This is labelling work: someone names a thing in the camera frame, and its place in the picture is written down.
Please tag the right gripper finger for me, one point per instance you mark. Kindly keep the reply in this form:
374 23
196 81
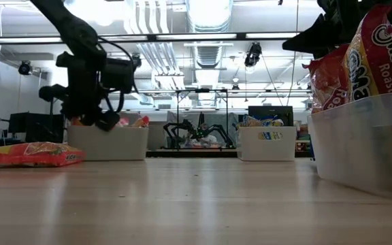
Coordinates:
315 37

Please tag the black ceiling spotlight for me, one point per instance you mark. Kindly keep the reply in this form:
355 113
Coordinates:
136 61
24 68
254 54

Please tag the white plastic storage bin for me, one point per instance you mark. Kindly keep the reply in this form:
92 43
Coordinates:
250 149
107 144

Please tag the white ceiling pipe bundle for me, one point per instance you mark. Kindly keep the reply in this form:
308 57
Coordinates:
162 58

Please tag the cluttered storage shelf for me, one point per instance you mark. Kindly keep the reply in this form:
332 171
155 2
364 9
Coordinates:
301 143

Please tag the clear plastic storage bin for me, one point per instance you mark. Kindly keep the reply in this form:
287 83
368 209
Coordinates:
369 153

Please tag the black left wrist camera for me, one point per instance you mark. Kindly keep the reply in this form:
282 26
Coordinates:
119 76

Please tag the black ceiling light rail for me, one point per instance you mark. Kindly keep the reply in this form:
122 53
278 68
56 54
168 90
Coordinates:
241 35

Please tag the black background rig frame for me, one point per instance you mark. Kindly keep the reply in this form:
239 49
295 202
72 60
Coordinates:
203 90

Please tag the black metal table frame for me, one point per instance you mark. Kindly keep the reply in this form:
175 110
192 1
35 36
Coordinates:
192 154

